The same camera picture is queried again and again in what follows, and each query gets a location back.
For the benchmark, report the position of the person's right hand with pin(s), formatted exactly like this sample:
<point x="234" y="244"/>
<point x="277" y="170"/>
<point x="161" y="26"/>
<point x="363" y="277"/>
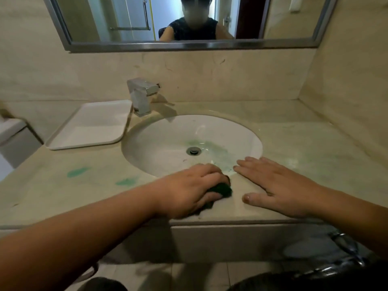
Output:
<point x="288" y="193"/>

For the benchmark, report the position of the person's left hand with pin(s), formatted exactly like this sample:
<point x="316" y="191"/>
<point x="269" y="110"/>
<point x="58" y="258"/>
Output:
<point x="182" y="193"/>

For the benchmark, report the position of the person's right little finger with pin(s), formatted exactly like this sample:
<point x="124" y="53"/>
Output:
<point x="279" y="166"/>

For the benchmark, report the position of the person's right thumb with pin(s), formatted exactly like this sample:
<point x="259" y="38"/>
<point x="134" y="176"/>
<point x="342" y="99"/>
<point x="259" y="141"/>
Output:
<point x="256" y="199"/>

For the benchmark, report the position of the person's right middle finger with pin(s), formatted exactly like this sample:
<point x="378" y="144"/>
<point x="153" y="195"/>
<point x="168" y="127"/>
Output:
<point x="257" y="172"/>

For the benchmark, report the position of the person's left thumb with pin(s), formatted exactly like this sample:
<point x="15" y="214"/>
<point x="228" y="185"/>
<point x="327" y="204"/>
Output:
<point x="209" y="201"/>

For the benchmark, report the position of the green scouring pad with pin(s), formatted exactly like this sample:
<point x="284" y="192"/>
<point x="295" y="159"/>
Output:
<point x="223" y="189"/>

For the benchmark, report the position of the person's right forearm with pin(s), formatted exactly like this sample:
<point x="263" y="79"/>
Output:
<point x="354" y="215"/>

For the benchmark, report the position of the person's left forearm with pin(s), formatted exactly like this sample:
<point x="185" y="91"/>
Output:
<point x="75" y="239"/>

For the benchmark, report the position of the metal sink drain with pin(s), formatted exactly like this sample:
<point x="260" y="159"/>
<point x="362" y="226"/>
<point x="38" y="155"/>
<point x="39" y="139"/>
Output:
<point x="193" y="151"/>

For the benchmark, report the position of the white round sink basin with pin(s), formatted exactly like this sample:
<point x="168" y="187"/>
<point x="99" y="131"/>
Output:
<point x="169" y="142"/>

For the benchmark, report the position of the person's black clothing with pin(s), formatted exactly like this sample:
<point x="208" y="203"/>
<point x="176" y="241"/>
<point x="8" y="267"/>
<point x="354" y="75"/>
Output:
<point x="303" y="280"/>

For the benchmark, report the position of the chrome metal pipe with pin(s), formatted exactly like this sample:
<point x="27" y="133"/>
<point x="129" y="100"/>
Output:
<point x="348" y="245"/>

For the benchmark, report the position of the chrome faucet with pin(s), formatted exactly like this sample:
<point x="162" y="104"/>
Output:
<point x="141" y="96"/>

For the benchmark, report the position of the white rectangular tray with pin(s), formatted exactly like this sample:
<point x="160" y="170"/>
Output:
<point x="91" y="124"/>

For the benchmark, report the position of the white toilet tank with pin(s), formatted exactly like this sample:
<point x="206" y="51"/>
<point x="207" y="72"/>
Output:
<point x="15" y="142"/>

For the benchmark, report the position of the metal framed wall mirror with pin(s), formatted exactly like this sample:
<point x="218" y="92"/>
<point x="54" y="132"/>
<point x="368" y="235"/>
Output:
<point x="194" y="44"/>

